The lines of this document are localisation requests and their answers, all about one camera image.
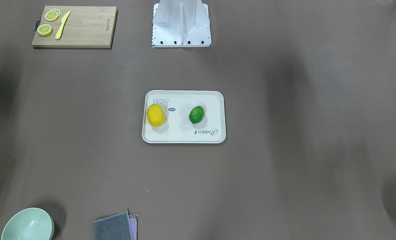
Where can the green lime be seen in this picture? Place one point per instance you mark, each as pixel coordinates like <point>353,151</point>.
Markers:
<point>196,115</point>

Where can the yellow lemon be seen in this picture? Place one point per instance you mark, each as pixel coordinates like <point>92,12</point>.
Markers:
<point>155,115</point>

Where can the cream rabbit tray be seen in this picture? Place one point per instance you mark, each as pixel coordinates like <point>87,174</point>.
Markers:
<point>177,127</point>

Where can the grey folded cloth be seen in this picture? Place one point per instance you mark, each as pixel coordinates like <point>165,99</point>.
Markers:
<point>121,226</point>

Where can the wooden cutting board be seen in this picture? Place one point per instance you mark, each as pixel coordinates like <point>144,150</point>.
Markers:
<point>86,27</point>

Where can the yellow plastic knife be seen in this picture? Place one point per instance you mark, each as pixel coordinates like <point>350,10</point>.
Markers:
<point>61,28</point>

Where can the lemon slice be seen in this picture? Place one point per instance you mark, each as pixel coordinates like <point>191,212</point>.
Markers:
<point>52,15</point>
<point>44,30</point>

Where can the mint green bowl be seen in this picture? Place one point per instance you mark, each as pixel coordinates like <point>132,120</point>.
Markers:
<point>29,224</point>

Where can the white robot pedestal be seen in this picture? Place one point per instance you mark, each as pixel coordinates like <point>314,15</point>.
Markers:
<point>181,23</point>

